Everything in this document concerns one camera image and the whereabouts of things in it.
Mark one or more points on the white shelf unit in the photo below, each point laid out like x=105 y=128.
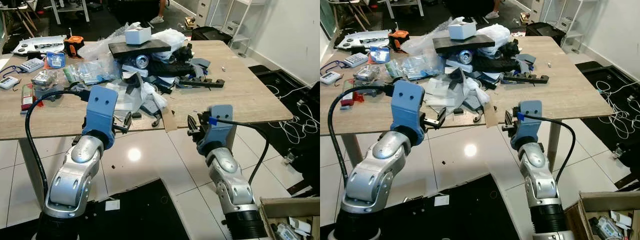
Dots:
x=555 y=15
x=225 y=17

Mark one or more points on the white meter in clear wrap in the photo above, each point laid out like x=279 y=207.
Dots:
x=286 y=232
x=606 y=229

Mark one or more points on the white plastic bag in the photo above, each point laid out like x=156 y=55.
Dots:
x=170 y=39
x=495 y=35

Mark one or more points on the brown cardboard box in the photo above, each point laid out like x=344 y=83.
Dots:
x=607 y=200
x=290 y=206

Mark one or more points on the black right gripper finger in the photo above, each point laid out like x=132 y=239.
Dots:
x=191 y=123
x=505 y=122

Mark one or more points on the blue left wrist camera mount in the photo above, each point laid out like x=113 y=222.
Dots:
x=407 y=102
x=101 y=107

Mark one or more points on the light wooden table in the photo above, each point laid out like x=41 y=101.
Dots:
x=565 y=90
x=240 y=95

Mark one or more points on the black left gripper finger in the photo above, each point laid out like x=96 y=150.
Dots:
x=440 y=117
x=128 y=121

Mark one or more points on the blue card packet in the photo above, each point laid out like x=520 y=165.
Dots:
x=56 y=60
x=380 y=54

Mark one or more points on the white tray with tools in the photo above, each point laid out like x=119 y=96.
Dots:
x=37 y=45
x=362 y=39

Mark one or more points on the person's leg with white shoe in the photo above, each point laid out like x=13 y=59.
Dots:
x=159 y=12
x=494 y=9

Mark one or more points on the white keypad device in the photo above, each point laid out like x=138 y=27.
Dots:
x=355 y=60
x=32 y=65

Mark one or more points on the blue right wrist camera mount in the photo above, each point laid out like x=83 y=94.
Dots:
x=220 y=127
x=529 y=122

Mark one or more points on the silver blue drink can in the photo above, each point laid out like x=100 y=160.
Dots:
x=142 y=61
x=465 y=56

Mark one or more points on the long black notched bar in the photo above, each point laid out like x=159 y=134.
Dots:
x=527 y=78
x=202 y=82

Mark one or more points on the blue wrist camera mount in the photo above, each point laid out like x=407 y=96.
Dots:
x=101 y=107
x=529 y=122
x=220 y=127
x=407 y=102

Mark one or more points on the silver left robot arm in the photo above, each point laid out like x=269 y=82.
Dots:
x=375 y=175
x=72 y=172

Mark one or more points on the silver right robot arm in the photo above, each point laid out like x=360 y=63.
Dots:
x=541 y=185
x=230 y=185

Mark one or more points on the flat black board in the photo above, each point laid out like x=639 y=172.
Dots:
x=465 y=43
x=142 y=48

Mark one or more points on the orange black tool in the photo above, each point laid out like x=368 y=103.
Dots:
x=399 y=40
x=73 y=46

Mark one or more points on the red packet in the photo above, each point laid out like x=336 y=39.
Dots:
x=27 y=97
x=347 y=100

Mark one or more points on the small white cardboard box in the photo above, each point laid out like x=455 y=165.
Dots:
x=461 y=30
x=137 y=36

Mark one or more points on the black bag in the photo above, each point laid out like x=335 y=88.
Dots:
x=545 y=29
x=210 y=34

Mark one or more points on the clear packet of parts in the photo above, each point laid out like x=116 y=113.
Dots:
x=44 y=77
x=366 y=73

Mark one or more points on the small white paper tag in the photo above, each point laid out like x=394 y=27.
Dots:
x=112 y=204
x=441 y=200

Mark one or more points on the clear plastic bag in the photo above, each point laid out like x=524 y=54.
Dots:
x=97 y=49
x=422 y=42

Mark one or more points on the large black floor mat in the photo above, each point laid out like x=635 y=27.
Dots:
x=475 y=212
x=145 y=215

